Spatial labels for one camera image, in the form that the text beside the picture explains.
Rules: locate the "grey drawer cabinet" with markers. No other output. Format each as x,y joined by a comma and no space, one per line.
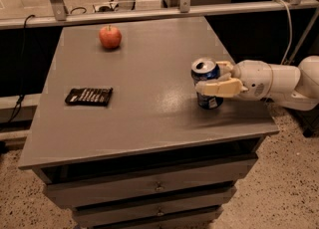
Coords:
152,158

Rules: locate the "blue pepsi can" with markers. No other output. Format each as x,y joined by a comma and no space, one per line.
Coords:
204,70

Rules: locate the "red apple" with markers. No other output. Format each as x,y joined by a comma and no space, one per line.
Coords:
110,37

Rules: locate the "white power strip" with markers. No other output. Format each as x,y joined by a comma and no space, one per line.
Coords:
105,7

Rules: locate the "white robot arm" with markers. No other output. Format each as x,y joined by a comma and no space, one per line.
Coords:
291,87

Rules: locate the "black snack packet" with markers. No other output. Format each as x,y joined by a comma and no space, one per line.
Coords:
91,97

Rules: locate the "grey metal railing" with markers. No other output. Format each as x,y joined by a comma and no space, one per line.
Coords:
146,10

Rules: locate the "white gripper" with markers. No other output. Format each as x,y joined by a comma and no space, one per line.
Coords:
255,79

